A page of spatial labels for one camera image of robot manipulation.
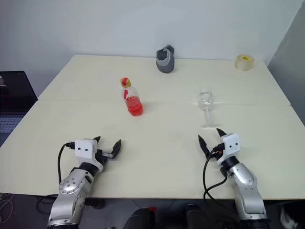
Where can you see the clear tape roll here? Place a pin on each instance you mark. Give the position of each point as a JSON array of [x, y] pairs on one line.
[[244, 64]]

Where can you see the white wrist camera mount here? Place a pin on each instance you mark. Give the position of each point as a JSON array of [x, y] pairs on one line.
[[83, 149], [232, 145]]

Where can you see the bottle with red liquid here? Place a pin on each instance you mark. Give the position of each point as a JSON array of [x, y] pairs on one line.
[[134, 106]]

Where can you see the grey cap-shaped object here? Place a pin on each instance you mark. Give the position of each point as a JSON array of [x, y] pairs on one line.
[[165, 64]]

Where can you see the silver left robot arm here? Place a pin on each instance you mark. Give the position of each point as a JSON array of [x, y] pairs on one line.
[[69, 190]]

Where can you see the dark rounded shape, red spot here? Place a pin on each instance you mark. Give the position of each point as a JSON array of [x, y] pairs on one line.
[[141, 218]]

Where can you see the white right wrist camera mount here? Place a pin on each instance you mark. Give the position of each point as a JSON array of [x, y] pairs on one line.
[[232, 145]]

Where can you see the clear wine glass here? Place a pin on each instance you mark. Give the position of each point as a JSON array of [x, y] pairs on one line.
[[206, 101]]

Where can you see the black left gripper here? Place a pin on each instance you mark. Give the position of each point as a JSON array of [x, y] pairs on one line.
[[104, 155]]

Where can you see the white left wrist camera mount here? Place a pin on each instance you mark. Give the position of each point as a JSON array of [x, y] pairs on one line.
[[83, 149]]

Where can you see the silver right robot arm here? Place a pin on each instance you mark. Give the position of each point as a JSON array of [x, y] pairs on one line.
[[245, 186]]

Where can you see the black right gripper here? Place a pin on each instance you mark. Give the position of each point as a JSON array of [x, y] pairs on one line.
[[218, 155]]

